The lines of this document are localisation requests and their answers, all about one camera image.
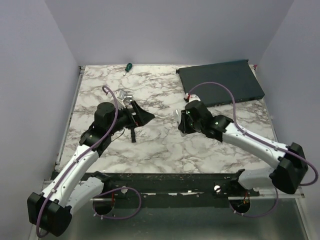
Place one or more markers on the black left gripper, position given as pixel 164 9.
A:
pixel 141 117

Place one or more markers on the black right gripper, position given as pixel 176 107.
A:
pixel 183 126

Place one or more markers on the white remote control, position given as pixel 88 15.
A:
pixel 178 117

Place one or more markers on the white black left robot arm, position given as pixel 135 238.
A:
pixel 52 209

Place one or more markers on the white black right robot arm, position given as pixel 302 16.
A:
pixel 286 167

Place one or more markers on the black cable connector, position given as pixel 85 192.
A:
pixel 133 135

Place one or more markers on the silver metal bracket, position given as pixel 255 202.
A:
pixel 128 98

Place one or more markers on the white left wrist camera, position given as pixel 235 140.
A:
pixel 121 96

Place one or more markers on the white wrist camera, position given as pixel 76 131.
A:
pixel 121 96
pixel 191 97

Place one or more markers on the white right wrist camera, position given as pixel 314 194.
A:
pixel 191 97

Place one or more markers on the green handled screwdriver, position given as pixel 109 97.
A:
pixel 128 68

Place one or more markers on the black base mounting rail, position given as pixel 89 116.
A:
pixel 124 190

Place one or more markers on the aluminium left side rail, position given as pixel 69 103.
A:
pixel 69 118

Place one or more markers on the aluminium rail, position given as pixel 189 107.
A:
pixel 69 118
pixel 265 193

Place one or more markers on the dark flat network switch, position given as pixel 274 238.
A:
pixel 216 84

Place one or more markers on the aluminium front rail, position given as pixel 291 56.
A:
pixel 265 193

